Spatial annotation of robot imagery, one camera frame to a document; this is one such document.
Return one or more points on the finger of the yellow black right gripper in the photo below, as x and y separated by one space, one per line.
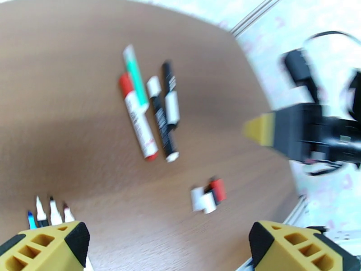
290 132

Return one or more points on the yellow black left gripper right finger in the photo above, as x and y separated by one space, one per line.
296 247

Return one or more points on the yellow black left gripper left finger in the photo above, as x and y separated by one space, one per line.
42 250

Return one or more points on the blue marker pen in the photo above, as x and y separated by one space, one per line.
31 222

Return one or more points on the red pen cap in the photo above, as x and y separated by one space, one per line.
219 189

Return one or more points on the black and white marker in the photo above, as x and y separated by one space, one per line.
172 106

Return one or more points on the thick white red marker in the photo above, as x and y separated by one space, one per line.
139 123

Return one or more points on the green pen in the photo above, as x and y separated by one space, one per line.
136 78

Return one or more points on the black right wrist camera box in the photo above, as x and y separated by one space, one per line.
296 67

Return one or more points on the aluminium frame post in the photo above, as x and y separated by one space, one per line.
253 14

